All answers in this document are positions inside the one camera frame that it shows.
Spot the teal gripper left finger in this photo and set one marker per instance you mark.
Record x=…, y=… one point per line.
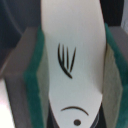
x=26, y=77

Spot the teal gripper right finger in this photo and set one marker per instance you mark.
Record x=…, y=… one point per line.
x=115, y=86

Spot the white toy fish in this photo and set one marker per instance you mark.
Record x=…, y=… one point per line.
x=75, y=41

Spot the grey frying pan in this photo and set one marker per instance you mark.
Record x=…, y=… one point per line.
x=17, y=15

